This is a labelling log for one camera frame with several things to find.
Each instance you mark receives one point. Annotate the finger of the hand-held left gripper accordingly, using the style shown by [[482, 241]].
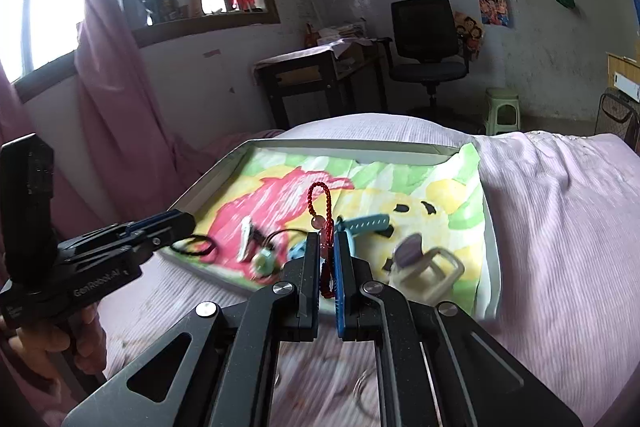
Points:
[[150, 244], [145, 226]]

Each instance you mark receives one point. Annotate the long white box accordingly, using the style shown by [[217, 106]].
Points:
[[629, 86]]

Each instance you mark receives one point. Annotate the pile of papers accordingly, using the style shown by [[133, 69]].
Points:
[[342, 33]]

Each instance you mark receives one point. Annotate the beige hair claw clip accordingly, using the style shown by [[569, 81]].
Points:
[[406, 254]]

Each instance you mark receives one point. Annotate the green plastic stool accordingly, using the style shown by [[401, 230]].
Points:
[[501, 99]]

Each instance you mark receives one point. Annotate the brown patterned handbag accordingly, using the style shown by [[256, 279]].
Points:
[[617, 114]]

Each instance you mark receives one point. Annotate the cartoon figures wall sticker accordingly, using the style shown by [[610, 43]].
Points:
[[470, 34]]

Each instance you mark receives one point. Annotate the barred window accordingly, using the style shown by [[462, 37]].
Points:
[[50, 7]]

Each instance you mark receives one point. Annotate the blue smart watch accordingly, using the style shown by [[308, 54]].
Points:
[[365, 223]]

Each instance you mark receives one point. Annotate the wooden cabinet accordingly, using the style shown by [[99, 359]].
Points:
[[620, 63]]

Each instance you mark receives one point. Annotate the white cardboard box tray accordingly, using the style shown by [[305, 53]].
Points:
[[350, 153]]

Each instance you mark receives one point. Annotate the pink striped bed sheet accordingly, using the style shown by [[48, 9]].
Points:
[[550, 232]]

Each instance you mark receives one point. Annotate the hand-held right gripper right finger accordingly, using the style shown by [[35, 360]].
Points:
[[342, 287]]

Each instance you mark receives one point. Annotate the cartoon printed cloth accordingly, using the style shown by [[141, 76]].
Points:
[[280, 202]]

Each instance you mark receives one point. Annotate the black office chair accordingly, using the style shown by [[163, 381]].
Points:
[[425, 27]]

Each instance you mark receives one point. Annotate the silver metal hair clip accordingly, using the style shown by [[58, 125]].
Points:
[[246, 239]]

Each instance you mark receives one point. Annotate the pink curtain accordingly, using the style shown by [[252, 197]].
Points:
[[115, 117], [7, 117]]

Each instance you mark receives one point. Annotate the dark wooden desk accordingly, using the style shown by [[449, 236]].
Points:
[[300, 77]]

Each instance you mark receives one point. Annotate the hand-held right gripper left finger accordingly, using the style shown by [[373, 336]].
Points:
[[314, 277]]

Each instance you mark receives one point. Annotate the cartoon wall poster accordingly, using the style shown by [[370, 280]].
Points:
[[495, 4]]

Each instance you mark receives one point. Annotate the person's left hand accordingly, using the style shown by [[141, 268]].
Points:
[[50, 342]]

